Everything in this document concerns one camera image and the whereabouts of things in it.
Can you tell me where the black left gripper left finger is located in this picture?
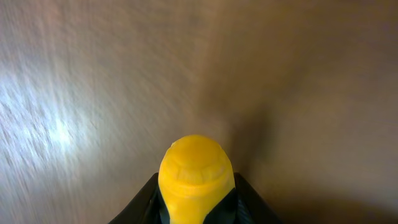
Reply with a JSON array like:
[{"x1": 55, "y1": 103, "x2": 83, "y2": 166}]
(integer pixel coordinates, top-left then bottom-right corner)
[{"x1": 109, "y1": 173, "x2": 162, "y2": 224}]

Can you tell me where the yellow black screwdriver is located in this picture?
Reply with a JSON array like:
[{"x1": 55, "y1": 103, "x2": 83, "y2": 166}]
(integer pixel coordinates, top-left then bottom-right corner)
[{"x1": 158, "y1": 134, "x2": 235, "y2": 223}]

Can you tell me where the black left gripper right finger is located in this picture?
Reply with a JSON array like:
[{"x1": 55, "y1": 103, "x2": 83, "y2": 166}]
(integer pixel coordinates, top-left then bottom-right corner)
[{"x1": 234, "y1": 172, "x2": 283, "y2": 224}]

